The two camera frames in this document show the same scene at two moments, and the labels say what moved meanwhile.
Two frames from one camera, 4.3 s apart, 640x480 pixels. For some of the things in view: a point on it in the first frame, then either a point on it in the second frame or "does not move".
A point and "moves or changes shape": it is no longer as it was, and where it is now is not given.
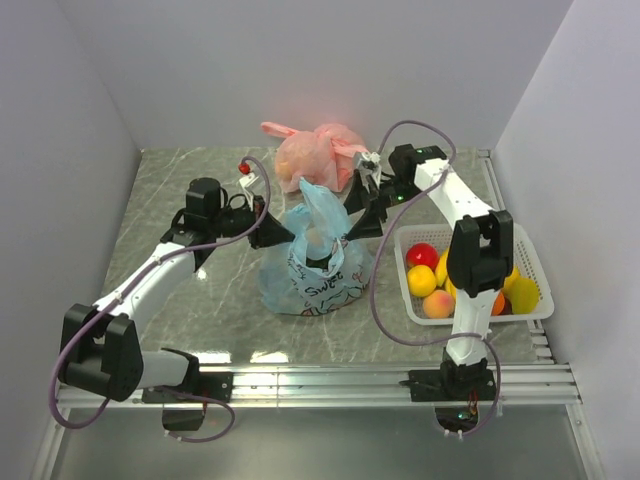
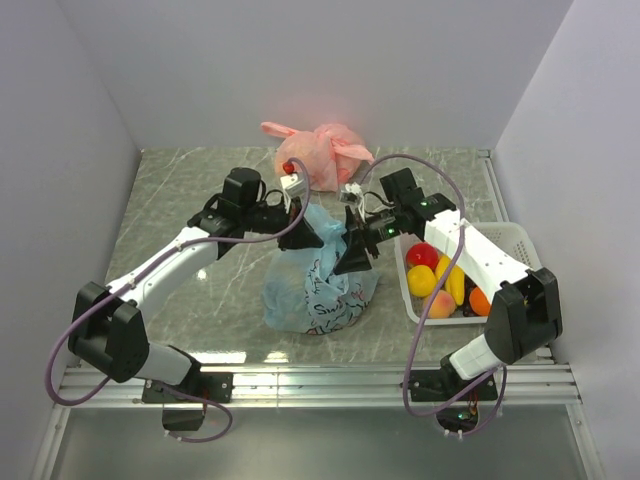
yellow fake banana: (441, 275) does not move
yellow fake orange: (421, 280) does not move
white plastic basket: (439, 237) does not move
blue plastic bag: (320, 270) moves or changes shape
